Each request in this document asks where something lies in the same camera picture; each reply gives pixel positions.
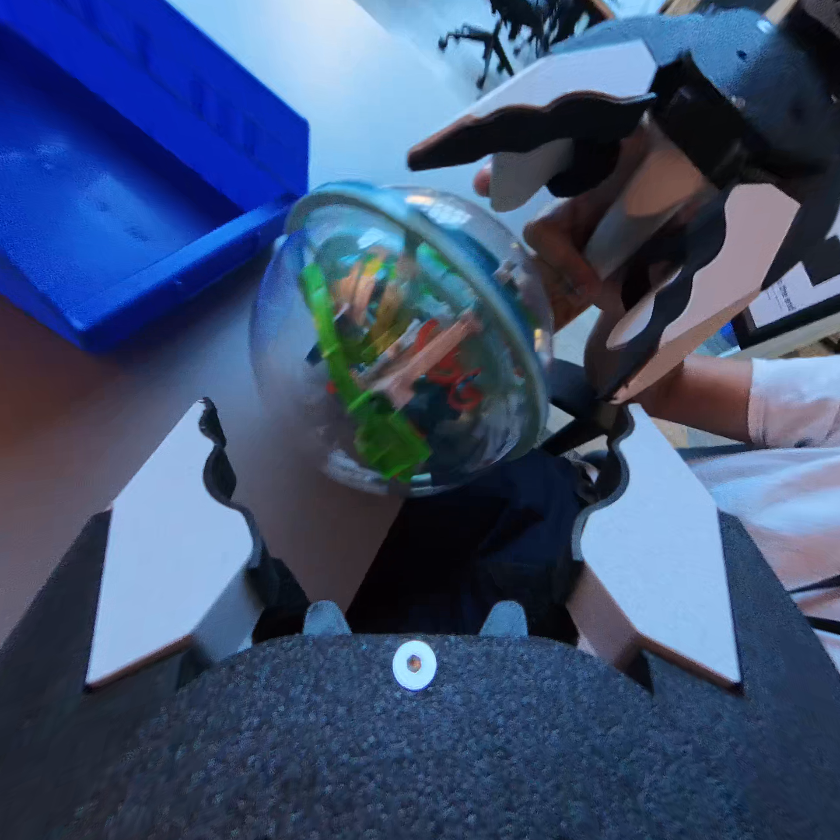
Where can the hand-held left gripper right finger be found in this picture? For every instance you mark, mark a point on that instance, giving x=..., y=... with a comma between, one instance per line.
x=663, y=564

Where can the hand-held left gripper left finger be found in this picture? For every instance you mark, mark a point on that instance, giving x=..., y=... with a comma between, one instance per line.
x=164, y=564

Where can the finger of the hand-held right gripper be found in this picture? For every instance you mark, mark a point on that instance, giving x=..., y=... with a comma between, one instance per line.
x=577, y=75
x=741, y=262

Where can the clear plastic maze ball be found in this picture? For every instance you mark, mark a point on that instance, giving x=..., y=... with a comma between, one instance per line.
x=400, y=341

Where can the person's right hand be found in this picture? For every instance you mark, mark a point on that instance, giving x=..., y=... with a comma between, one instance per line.
x=564, y=262

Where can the person's white shirt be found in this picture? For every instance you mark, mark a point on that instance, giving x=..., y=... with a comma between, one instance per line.
x=781, y=512

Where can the person's dark trousers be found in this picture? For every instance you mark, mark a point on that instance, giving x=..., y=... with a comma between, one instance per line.
x=485, y=538

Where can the blue plastic bin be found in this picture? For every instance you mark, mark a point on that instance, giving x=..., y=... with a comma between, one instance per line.
x=118, y=197

